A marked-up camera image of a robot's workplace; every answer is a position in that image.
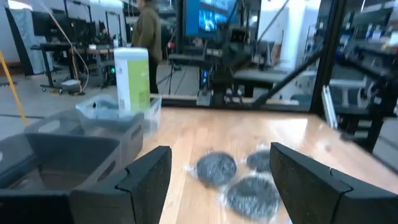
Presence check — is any grey fabric panel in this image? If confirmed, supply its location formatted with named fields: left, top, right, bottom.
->
left=4, top=7, right=53, bottom=76

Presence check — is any black desk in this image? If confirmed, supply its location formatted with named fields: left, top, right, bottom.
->
left=30, top=42, right=114, bottom=94

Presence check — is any blue display screen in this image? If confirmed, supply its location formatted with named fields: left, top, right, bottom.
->
left=183, top=0, right=239, bottom=39

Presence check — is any grey plastic bottle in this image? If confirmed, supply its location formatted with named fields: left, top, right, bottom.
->
left=90, top=98, right=125, bottom=121

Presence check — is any grey plastic bin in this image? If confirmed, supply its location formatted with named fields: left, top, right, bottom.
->
left=0, top=133, right=123, bottom=191
left=24, top=108, right=146, bottom=170

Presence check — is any person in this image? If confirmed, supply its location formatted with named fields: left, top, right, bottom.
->
left=131, top=0, right=164, bottom=94

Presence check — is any black diagonal frame strut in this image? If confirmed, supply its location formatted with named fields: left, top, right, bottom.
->
left=253, top=49, right=326, bottom=109

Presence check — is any beige hanging cable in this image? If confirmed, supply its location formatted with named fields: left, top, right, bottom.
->
left=37, top=0, right=90, bottom=95

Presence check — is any black table end rail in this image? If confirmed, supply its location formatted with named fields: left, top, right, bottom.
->
left=160, top=94, right=313, bottom=112

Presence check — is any black vertical frame post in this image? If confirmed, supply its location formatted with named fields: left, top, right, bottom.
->
left=310, top=0, right=348, bottom=116

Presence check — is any green white wipes canister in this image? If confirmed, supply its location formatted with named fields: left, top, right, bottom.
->
left=113, top=47, right=151, bottom=113

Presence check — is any dark grey table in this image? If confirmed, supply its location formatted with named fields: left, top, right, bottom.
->
left=233, top=68, right=312, bottom=98

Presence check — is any aluminium bracket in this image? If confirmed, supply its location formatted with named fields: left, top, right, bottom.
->
left=322, top=85, right=339, bottom=130

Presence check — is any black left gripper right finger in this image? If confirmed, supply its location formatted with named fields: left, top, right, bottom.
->
left=269, top=142, right=398, bottom=224

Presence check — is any storage shelving rack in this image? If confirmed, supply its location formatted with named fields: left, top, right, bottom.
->
left=337, top=0, right=398, bottom=82

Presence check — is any white square column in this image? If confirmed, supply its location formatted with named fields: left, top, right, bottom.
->
left=287, top=0, right=323, bottom=74

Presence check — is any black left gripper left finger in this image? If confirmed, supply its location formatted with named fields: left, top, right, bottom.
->
left=0, top=145, right=172, bottom=224

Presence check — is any black coil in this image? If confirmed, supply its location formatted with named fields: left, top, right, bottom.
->
left=185, top=150, right=239, bottom=190
left=244, top=145, right=272, bottom=174
left=217, top=173, right=283, bottom=222

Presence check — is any clear plastic bin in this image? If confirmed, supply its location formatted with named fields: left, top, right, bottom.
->
left=76, top=95, right=162, bottom=138

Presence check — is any yellow hanging strap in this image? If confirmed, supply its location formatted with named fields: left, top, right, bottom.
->
left=0, top=51, right=29, bottom=128

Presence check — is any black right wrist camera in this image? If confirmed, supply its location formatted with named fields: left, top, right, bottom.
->
left=229, top=27, right=248, bottom=43

